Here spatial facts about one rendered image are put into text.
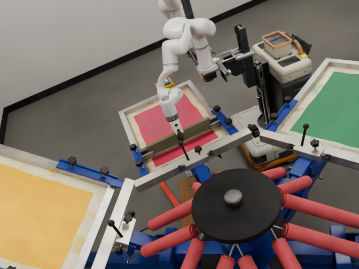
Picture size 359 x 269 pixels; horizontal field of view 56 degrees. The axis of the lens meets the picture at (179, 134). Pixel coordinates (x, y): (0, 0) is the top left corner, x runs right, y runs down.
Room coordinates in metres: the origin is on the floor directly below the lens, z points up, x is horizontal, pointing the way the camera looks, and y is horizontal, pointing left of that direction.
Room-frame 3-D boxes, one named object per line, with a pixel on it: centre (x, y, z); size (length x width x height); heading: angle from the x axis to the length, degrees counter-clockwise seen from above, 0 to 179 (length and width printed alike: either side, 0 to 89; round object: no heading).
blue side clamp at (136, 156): (1.53, 0.27, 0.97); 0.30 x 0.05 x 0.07; 7
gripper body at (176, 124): (1.59, 0.00, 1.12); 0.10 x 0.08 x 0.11; 7
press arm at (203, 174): (1.24, -0.04, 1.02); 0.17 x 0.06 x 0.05; 7
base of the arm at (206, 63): (2.05, -0.35, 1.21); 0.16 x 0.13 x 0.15; 91
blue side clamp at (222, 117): (1.60, -0.28, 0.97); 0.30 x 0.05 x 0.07; 7
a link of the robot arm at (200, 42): (2.04, -0.35, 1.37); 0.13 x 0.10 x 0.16; 54
